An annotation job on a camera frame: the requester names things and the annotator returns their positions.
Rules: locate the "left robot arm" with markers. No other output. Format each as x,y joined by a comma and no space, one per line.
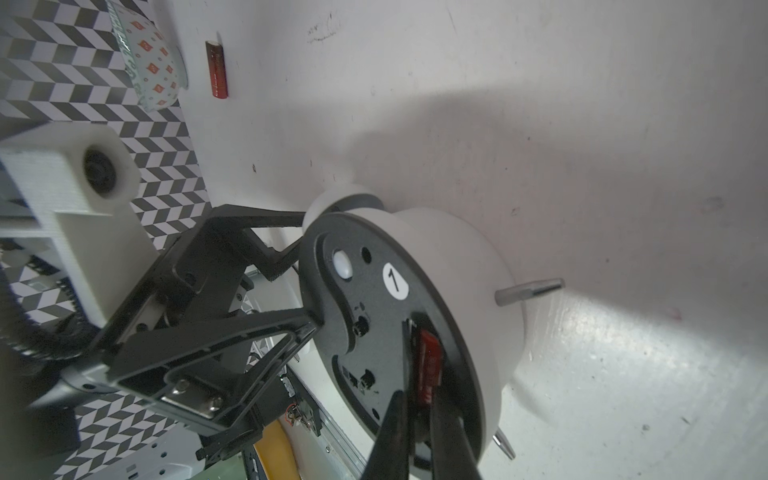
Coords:
33,446

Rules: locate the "green patterned glass dish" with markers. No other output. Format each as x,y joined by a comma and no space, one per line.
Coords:
154,66

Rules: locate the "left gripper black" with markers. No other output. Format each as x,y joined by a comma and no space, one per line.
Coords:
183,349

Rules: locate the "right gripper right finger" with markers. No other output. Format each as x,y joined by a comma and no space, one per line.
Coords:
452,457

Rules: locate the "white alarm clock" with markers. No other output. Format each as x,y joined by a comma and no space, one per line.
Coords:
374,278

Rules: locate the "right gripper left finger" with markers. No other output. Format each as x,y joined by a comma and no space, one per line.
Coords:
389,458

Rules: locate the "red battery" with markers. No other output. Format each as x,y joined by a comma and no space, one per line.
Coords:
217,69
429,366

